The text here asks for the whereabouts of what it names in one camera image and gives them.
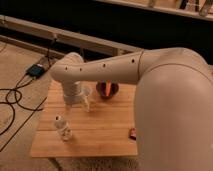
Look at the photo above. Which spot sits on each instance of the wooden table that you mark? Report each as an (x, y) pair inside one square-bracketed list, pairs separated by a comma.
[(104, 131)]

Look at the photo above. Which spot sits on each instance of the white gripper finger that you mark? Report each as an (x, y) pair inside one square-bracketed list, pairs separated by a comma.
[(86, 105), (68, 108)]

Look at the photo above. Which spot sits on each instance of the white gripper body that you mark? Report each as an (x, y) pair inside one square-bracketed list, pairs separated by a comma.
[(72, 92)]

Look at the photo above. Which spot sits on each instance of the orange carrot in bowl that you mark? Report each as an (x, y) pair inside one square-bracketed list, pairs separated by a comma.
[(108, 88)]

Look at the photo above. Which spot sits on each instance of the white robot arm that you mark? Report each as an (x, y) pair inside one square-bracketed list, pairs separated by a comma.
[(173, 104)]

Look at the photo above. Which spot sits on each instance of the long baseboard rail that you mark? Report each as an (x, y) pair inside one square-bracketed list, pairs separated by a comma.
[(99, 45)]

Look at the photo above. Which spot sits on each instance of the dark red bowl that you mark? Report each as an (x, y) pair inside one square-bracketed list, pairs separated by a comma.
[(101, 88)]

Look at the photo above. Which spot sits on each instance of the red black snack bar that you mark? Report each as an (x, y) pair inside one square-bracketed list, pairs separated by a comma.
[(132, 133)]

